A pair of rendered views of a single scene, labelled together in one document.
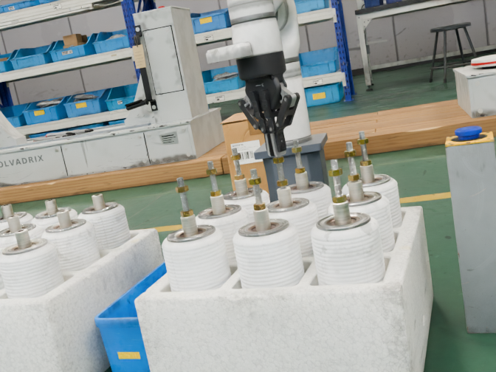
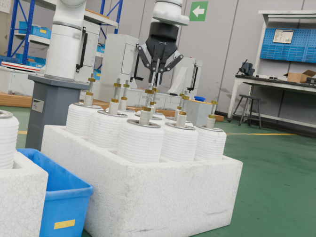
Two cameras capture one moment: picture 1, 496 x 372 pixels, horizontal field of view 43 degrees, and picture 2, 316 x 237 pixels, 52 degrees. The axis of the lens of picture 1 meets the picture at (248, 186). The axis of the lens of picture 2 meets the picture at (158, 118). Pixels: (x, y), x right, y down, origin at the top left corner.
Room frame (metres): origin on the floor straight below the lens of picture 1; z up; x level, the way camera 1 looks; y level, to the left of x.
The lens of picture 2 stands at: (0.61, 0.72, 0.34)
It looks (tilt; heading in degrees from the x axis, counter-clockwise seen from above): 5 degrees down; 294
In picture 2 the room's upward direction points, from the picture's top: 10 degrees clockwise
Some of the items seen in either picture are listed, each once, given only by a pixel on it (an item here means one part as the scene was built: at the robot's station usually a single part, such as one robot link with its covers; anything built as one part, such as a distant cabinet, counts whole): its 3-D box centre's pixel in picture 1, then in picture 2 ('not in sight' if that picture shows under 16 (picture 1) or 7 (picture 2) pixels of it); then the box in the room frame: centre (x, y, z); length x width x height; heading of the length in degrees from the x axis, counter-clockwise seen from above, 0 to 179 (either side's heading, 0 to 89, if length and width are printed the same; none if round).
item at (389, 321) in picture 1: (301, 297); (138, 175); (0.99, -0.05, 0.09); 0.39 x 0.39 x 0.18; 69
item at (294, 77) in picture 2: not in sight; (299, 77); (0.84, -4.71, 0.87); 0.40 x 0.30 x 0.23; 151
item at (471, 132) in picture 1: (468, 134); (199, 99); (0.95, -0.35, 0.32); 0.04 x 0.04 x 0.02
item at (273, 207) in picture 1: (286, 205); (148, 117); (0.99, -0.06, 0.25); 0.08 x 0.08 x 0.01
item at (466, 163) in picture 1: (479, 235); (190, 145); (0.95, -0.35, 0.16); 0.07 x 0.07 x 0.31; 69
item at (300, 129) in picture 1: (285, 103); (63, 54); (1.37, -0.11, 0.39); 0.09 x 0.09 x 0.17; 75
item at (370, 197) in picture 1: (357, 199); (177, 120); (0.95, -0.16, 0.25); 0.08 x 0.08 x 0.01
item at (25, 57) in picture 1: (39, 55); not in sight; (6.34, 1.79, 0.90); 0.50 x 0.38 x 0.21; 166
